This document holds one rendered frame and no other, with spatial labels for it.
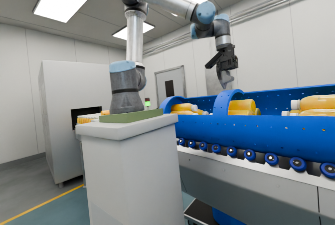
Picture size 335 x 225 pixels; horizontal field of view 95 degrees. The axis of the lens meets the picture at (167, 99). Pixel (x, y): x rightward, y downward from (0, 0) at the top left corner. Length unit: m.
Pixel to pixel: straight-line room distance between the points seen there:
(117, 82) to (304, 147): 0.69
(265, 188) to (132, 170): 0.48
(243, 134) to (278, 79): 3.54
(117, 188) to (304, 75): 3.99
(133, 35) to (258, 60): 3.66
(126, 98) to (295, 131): 0.60
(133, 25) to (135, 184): 0.73
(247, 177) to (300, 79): 3.56
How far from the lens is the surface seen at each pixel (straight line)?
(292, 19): 4.39
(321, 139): 0.63
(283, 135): 0.64
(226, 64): 0.82
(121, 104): 0.65
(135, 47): 0.85
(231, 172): 0.78
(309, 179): 0.70
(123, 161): 0.54
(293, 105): 0.74
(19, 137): 5.24
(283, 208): 0.76
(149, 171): 0.63
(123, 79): 0.67
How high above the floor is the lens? 1.22
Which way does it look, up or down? level
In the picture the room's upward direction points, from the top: 6 degrees counter-clockwise
